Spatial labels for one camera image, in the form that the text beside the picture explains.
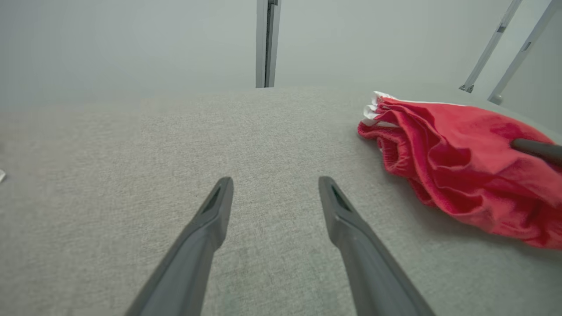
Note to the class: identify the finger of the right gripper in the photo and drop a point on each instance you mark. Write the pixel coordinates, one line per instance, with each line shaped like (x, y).
(540, 150)

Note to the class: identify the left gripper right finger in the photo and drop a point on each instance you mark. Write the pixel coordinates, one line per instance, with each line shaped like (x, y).
(373, 281)

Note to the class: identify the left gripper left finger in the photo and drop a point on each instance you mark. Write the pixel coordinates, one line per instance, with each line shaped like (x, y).
(184, 272)

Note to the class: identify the red shorts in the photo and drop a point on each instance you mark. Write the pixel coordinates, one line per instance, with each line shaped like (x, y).
(461, 166)

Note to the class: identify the grey fabric sofa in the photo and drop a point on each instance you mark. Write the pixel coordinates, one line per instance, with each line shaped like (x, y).
(272, 140)

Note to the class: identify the grey metal frame bar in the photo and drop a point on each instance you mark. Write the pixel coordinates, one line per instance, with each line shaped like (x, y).
(524, 52)
(491, 44)

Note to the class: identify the grey vertical post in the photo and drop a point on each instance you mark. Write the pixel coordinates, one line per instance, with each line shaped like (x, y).
(263, 44)

